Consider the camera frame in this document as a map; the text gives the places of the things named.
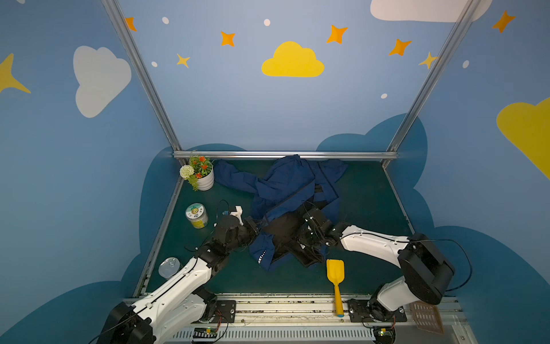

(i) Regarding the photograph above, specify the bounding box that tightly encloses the right small circuit board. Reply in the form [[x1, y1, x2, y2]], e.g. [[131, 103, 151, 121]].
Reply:
[[372, 327, 396, 344]]

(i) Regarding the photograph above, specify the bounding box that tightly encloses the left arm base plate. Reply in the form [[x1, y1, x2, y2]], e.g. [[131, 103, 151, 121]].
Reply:
[[199, 300, 236, 323]]

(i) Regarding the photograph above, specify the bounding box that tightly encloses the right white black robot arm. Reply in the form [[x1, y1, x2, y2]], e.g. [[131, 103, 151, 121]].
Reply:
[[296, 208, 455, 322]]

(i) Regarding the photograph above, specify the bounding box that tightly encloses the small circuit board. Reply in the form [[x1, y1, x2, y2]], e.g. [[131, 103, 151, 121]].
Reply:
[[372, 327, 396, 344], [190, 327, 219, 343]]

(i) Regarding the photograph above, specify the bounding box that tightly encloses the left small circuit board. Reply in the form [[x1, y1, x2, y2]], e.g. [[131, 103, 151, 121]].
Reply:
[[190, 327, 219, 343]]

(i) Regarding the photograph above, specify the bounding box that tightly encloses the yellow plastic toy shovel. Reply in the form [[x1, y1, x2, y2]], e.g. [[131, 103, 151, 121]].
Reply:
[[326, 259, 345, 318]]

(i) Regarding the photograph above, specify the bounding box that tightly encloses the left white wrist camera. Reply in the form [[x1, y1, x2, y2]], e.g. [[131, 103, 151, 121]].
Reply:
[[229, 206, 243, 226]]

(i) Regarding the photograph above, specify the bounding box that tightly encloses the aluminium frame post left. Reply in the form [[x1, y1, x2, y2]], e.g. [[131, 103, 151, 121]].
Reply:
[[101, 0, 181, 151]]

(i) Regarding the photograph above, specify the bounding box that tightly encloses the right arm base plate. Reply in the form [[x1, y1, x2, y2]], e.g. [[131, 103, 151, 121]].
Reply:
[[346, 298, 408, 323]]

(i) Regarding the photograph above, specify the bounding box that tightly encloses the white pot with flowers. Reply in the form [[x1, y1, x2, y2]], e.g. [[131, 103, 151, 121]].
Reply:
[[179, 156, 214, 191]]

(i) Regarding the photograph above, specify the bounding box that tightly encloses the aluminium frame post right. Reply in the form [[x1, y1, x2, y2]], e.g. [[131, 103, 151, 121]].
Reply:
[[387, 0, 481, 153]]

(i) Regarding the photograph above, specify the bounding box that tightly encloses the navy blue zip jacket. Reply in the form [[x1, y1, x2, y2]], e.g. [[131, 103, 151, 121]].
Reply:
[[214, 156, 348, 271]]

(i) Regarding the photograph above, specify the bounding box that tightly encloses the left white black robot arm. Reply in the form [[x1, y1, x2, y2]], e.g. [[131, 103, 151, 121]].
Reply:
[[90, 212, 259, 343]]

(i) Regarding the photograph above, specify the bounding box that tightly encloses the front aluminium rail bench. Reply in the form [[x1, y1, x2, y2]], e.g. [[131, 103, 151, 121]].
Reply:
[[165, 293, 477, 343]]

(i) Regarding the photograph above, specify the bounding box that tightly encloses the aluminium frame rail back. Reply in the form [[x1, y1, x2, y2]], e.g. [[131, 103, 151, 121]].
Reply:
[[173, 150, 398, 161]]

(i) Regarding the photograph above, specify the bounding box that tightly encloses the aluminium frame post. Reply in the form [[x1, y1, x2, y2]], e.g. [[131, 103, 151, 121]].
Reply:
[[101, 0, 181, 151], [387, 0, 481, 153]]

